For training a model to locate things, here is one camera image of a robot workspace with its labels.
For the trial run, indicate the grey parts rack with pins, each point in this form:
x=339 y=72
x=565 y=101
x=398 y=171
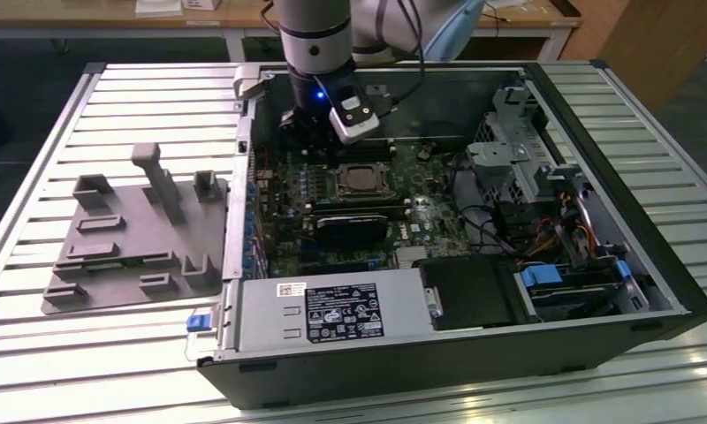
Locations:
x=130 y=247

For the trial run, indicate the black drive bay cover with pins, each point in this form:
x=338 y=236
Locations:
x=478 y=291

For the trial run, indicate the grey power supply unit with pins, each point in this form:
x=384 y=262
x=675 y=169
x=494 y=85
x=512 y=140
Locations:
x=259 y=318

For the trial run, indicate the CPU socket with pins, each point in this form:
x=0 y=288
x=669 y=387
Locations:
x=389 y=196

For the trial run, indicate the black RAM slot row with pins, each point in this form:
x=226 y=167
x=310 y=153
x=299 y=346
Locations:
x=372 y=150
x=360 y=207

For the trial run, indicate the black graphics card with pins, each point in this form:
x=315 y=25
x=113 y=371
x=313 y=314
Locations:
x=350 y=229

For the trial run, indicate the round coin cell battery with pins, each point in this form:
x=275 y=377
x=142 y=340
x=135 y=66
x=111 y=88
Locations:
x=425 y=152

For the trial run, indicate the blue carrier tab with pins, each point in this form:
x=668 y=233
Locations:
x=624 y=270

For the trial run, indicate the black open PC case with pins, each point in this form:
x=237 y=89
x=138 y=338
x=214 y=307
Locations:
x=389 y=380

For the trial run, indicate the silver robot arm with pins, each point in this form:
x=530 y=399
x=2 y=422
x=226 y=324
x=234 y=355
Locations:
x=315 y=35

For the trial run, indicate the green motherboard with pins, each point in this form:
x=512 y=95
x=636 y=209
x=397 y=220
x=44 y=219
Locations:
x=437 y=221

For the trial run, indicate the wooden desk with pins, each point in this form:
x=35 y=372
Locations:
x=94 y=20

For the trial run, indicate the grey metal drive cage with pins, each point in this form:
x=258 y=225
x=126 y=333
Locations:
x=508 y=154

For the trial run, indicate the wooden cabinet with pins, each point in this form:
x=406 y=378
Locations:
x=655 y=44

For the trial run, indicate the white cardboard box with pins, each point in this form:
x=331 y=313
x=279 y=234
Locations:
x=159 y=8

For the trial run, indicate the small white labelled box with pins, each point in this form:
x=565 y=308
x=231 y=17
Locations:
x=201 y=4

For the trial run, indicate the hard disk in blue carrier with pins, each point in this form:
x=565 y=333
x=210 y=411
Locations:
x=540 y=277

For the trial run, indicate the blue case latch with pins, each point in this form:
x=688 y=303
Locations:
x=198 y=321

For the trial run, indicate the pale round fan housing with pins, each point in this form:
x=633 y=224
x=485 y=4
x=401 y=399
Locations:
x=469 y=190

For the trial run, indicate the small silver heat sink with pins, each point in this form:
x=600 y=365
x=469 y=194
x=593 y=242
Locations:
x=412 y=256

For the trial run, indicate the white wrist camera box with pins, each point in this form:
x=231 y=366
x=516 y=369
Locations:
x=354 y=119

